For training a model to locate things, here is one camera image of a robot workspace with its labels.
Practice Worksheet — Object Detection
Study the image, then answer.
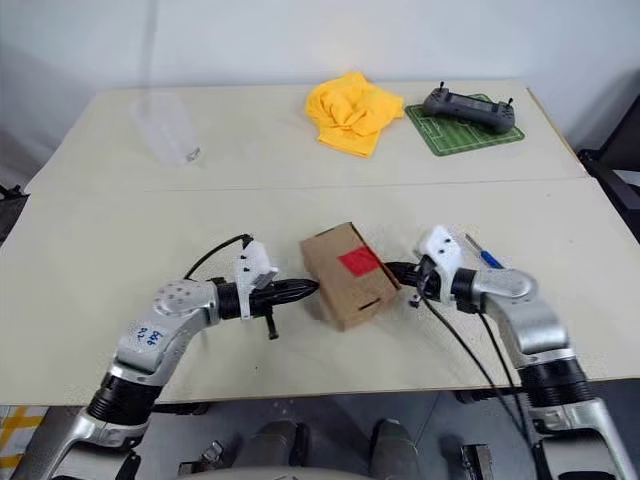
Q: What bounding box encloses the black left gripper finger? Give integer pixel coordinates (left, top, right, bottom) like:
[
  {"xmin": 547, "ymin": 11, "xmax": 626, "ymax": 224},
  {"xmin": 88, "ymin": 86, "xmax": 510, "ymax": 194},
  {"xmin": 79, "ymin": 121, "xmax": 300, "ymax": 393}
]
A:
[
  {"xmin": 271, "ymin": 278, "xmax": 320, "ymax": 295},
  {"xmin": 271, "ymin": 291, "xmax": 315, "ymax": 307}
]

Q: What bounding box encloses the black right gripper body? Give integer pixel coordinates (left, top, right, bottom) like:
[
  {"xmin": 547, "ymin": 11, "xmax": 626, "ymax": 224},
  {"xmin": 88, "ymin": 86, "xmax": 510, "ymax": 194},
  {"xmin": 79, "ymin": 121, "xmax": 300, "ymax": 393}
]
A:
[{"xmin": 407, "ymin": 255, "xmax": 444, "ymax": 309}]

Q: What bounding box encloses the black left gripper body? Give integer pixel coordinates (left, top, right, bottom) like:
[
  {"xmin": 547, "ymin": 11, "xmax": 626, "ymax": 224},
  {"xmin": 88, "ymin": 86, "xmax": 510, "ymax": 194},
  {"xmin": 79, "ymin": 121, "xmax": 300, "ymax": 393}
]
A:
[{"xmin": 247, "ymin": 283, "xmax": 281, "ymax": 342}]

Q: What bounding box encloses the brown cardboard box red tape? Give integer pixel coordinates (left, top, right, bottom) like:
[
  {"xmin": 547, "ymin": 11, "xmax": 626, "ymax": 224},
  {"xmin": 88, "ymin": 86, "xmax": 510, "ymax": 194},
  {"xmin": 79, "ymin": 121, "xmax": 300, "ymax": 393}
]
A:
[{"xmin": 298, "ymin": 221, "xmax": 401, "ymax": 334}]

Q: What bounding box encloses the green soccer field mat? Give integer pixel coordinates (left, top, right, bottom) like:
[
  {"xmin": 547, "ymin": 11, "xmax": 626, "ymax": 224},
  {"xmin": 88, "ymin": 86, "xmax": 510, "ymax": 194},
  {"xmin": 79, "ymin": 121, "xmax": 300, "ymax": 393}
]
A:
[{"xmin": 403, "ymin": 93, "xmax": 526, "ymax": 158}]

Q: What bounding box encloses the yellow cloth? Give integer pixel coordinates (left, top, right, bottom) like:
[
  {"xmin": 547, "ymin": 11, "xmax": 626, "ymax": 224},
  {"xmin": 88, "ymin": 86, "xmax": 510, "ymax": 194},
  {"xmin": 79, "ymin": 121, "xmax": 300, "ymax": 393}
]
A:
[{"xmin": 304, "ymin": 71, "xmax": 405, "ymax": 160}]

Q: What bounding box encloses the dark rounded shape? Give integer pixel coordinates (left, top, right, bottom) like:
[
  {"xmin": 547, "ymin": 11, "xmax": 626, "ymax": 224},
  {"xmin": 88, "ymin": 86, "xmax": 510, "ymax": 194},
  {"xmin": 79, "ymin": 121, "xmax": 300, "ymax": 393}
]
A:
[{"xmin": 372, "ymin": 418, "xmax": 420, "ymax": 474}]

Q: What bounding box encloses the grey handheld controller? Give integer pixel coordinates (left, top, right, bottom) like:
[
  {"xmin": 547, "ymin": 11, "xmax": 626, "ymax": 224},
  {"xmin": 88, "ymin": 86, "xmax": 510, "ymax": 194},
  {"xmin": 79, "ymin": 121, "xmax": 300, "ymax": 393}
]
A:
[{"xmin": 422, "ymin": 81, "xmax": 519, "ymax": 135}]

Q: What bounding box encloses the clear plastic cup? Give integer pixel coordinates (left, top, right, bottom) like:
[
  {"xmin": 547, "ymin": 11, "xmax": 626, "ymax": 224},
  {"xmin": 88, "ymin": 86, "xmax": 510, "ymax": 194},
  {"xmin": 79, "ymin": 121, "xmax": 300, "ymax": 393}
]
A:
[{"xmin": 128, "ymin": 92, "xmax": 204, "ymax": 167}]

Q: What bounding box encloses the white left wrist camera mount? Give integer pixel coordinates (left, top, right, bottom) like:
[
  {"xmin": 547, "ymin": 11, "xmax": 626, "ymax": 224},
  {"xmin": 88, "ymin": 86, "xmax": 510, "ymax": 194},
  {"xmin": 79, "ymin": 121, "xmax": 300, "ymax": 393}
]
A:
[{"xmin": 234, "ymin": 241, "xmax": 280, "ymax": 321}]

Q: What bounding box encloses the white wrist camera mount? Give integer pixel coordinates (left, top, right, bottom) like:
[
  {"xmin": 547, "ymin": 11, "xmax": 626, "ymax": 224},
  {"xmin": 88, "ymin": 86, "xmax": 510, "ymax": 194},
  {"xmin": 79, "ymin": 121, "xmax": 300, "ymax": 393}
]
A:
[
  {"xmin": 410, "ymin": 224, "xmax": 475, "ymax": 307},
  {"xmin": 234, "ymin": 241, "xmax": 280, "ymax": 321}
]

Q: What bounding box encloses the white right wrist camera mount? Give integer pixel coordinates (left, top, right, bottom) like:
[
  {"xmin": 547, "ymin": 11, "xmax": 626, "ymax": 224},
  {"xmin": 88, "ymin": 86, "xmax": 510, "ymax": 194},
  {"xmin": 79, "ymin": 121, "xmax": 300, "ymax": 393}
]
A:
[{"xmin": 410, "ymin": 224, "xmax": 475, "ymax": 307}]

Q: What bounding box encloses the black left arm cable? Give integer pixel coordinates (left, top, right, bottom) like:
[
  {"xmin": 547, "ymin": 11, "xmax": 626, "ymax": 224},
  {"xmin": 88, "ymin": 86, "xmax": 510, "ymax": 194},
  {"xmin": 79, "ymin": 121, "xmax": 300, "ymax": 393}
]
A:
[{"xmin": 182, "ymin": 232, "xmax": 253, "ymax": 281}]

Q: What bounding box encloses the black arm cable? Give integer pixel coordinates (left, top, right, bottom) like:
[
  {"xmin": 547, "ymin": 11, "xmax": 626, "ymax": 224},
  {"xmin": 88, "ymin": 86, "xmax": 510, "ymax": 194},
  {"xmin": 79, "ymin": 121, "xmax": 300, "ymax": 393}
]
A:
[
  {"xmin": 422, "ymin": 294, "xmax": 536, "ymax": 446},
  {"xmin": 478, "ymin": 309, "xmax": 521, "ymax": 389},
  {"xmin": 182, "ymin": 232, "xmax": 253, "ymax": 281}
]

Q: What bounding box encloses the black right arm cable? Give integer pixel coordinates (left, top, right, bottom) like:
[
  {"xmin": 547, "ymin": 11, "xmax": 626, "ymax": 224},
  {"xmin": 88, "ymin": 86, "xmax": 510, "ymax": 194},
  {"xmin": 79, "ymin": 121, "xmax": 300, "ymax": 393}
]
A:
[
  {"xmin": 422, "ymin": 294, "xmax": 536, "ymax": 446},
  {"xmin": 478, "ymin": 309, "xmax": 521, "ymax": 389}
]

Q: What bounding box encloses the black table frame bar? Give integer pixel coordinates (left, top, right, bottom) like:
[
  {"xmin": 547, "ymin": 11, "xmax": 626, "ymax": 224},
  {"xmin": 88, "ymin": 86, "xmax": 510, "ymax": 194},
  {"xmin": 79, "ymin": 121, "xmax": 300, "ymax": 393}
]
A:
[
  {"xmin": 455, "ymin": 389, "xmax": 524, "ymax": 405},
  {"xmin": 149, "ymin": 402, "xmax": 210, "ymax": 416}
]

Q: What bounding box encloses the metal floor bracket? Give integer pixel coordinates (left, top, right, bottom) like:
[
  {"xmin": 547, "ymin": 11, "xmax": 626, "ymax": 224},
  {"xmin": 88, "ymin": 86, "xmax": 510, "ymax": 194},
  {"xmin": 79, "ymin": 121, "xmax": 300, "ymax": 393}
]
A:
[
  {"xmin": 179, "ymin": 440, "xmax": 226, "ymax": 476},
  {"xmin": 459, "ymin": 443, "xmax": 501, "ymax": 480}
]

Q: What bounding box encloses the black metal frame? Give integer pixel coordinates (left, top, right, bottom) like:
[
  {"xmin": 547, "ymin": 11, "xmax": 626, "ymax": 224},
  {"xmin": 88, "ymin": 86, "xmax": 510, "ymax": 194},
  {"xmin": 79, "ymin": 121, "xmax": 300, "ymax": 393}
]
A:
[{"xmin": 574, "ymin": 69, "xmax": 640, "ymax": 211}]

